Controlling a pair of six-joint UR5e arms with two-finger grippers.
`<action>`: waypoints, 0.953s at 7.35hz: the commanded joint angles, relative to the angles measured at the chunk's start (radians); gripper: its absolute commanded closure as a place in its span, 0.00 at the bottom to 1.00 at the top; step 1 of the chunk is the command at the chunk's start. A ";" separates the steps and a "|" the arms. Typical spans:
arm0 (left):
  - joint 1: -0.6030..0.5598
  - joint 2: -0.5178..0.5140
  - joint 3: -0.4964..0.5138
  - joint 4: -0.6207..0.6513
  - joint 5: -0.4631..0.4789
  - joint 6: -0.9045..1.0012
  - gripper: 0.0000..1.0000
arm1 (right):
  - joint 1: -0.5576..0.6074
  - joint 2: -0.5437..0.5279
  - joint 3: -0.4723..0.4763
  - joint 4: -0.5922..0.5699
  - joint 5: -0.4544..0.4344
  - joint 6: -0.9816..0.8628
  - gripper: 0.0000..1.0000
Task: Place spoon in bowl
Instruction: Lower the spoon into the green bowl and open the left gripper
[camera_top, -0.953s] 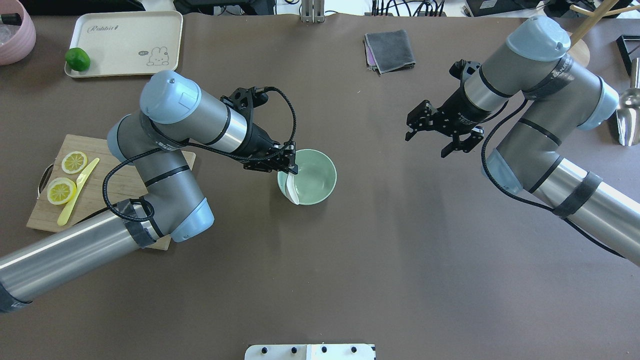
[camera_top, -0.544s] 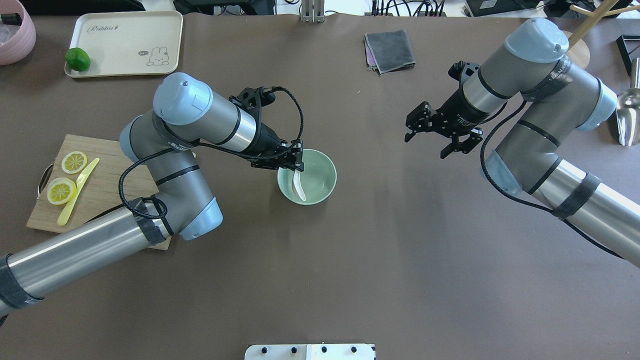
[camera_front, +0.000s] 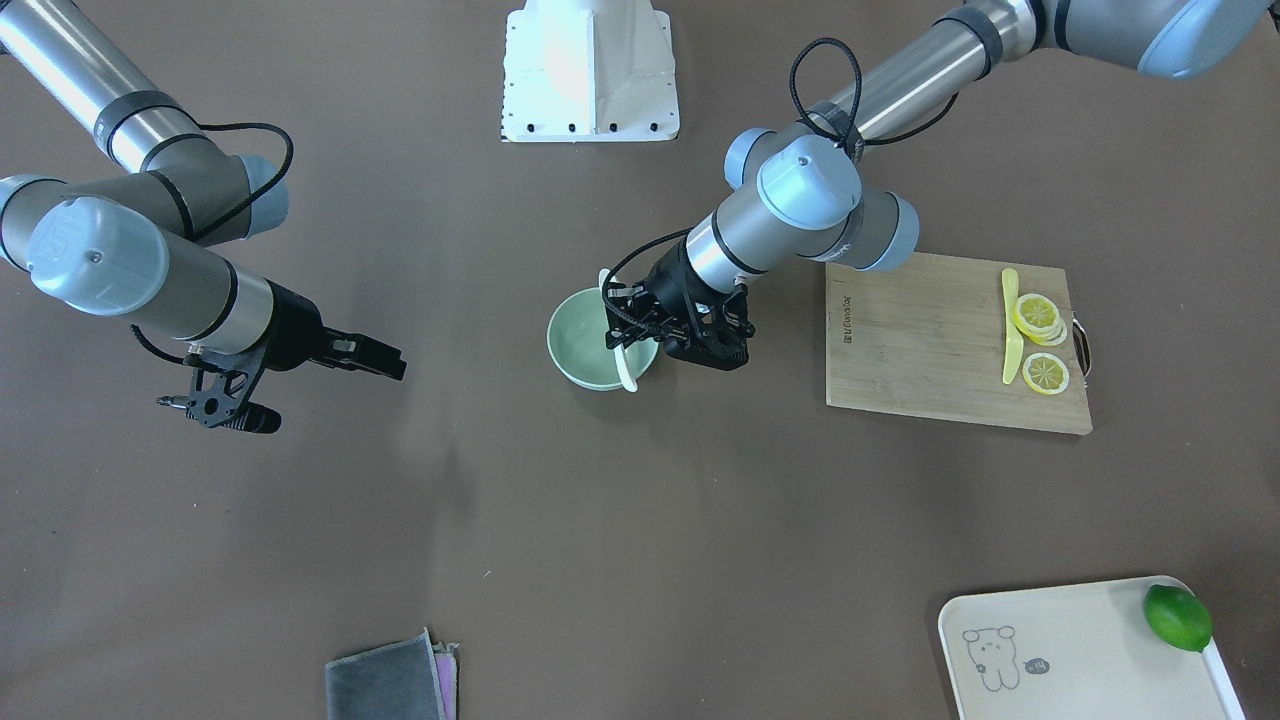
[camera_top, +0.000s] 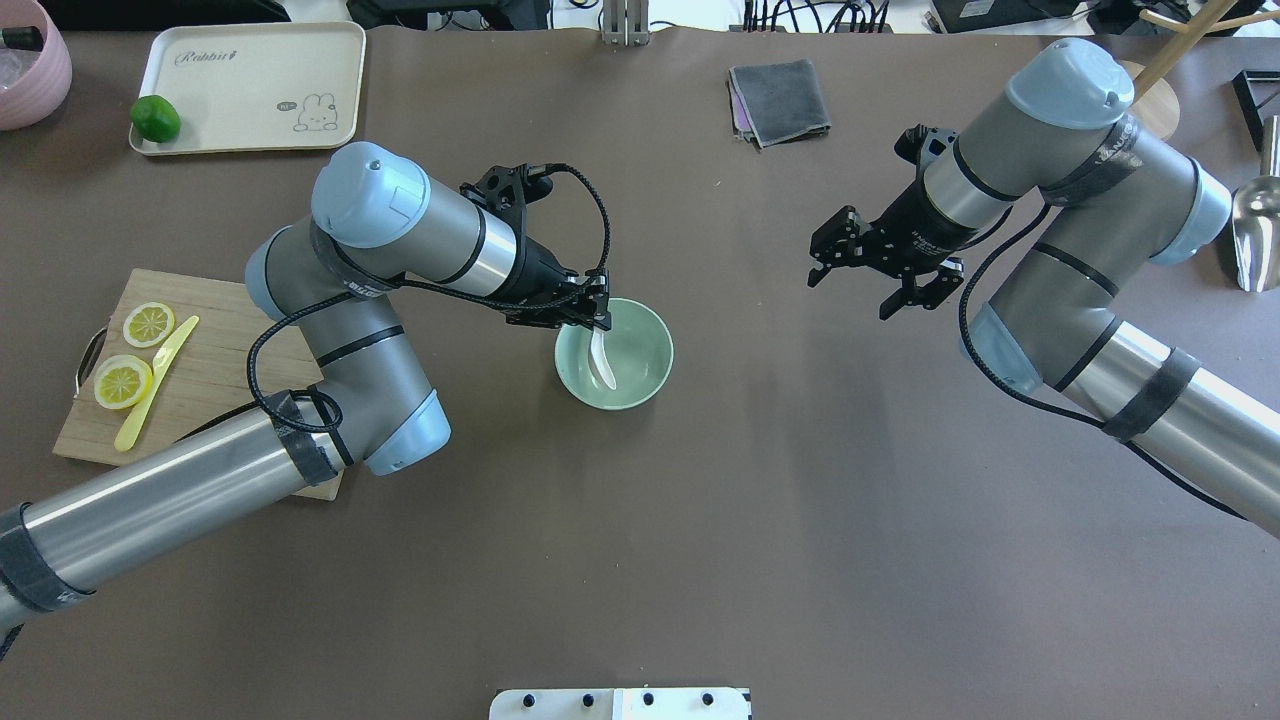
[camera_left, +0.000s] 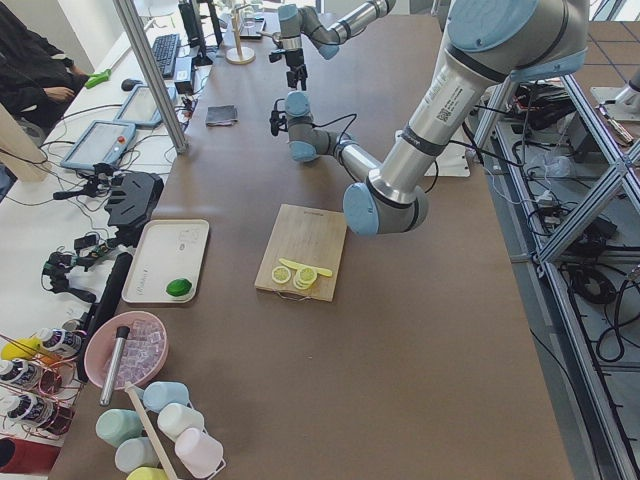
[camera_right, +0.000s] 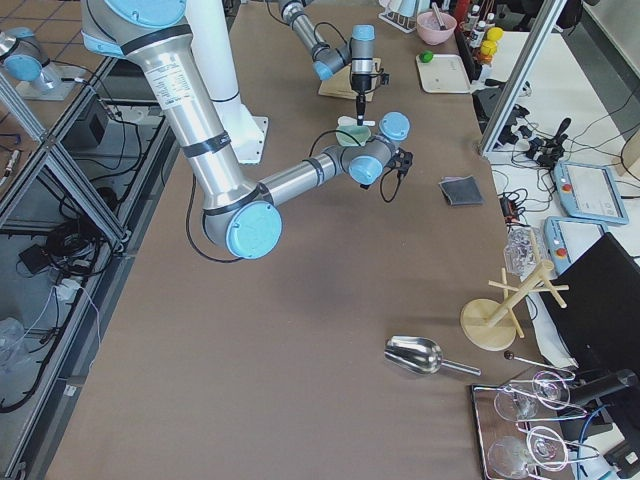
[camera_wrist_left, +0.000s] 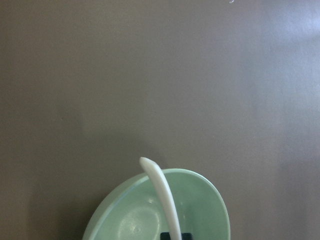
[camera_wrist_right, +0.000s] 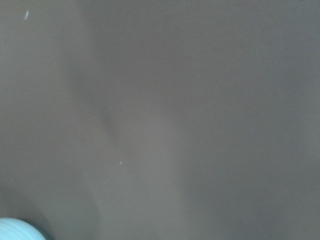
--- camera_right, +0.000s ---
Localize black glass tray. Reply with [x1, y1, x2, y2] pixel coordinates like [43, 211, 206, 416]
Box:
[470, 372, 605, 479]

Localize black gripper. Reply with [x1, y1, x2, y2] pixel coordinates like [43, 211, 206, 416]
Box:
[350, 72, 372, 125]

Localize lower wine glass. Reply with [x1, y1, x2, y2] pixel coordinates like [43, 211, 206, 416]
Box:
[487, 425, 599, 479]

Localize pink bowl with ice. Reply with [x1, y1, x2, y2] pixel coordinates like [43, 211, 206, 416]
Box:
[416, 11, 458, 46]

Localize wooden mug tree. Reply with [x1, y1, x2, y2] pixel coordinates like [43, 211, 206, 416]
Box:
[460, 232, 570, 351]

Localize white ceramic spoon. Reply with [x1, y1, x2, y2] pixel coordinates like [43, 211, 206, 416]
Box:
[337, 116, 376, 127]

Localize metal ice scoop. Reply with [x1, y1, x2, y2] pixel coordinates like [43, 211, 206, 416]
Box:
[384, 335, 482, 376]

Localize black monitor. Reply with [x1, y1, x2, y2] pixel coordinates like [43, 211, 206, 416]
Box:
[551, 233, 639, 372]

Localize metal muddler black tip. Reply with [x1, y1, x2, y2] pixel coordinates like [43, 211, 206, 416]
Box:
[431, 2, 447, 31]

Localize wooden cutting board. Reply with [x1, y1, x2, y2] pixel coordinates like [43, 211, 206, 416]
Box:
[318, 65, 356, 100]

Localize aluminium frame post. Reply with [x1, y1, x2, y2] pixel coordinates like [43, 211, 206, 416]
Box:
[477, 0, 567, 156]

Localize grey folded cloth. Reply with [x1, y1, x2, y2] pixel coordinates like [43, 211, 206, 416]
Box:
[439, 176, 484, 206]

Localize light green bowl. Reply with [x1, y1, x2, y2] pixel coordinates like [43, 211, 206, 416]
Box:
[335, 125, 371, 147]

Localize teach pendant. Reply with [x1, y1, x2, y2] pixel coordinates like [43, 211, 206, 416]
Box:
[543, 216, 609, 274]
[553, 161, 629, 225]

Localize near teach pendant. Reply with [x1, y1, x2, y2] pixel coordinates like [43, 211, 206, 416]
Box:
[543, 216, 609, 274]

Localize far teach pendant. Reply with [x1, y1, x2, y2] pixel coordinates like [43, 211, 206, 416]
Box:
[553, 161, 629, 225]

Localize green lime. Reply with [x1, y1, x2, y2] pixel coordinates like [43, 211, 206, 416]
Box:
[419, 50, 434, 63]

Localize upper wine glass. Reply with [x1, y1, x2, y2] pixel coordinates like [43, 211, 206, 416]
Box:
[494, 370, 587, 422]

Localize beige rabbit tray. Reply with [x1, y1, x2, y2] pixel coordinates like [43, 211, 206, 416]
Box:
[415, 54, 471, 94]

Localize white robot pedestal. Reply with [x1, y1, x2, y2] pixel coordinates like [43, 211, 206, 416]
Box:
[186, 0, 268, 165]

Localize wine glass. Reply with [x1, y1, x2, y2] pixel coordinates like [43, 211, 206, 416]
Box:
[487, 425, 599, 479]
[494, 370, 587, 422]

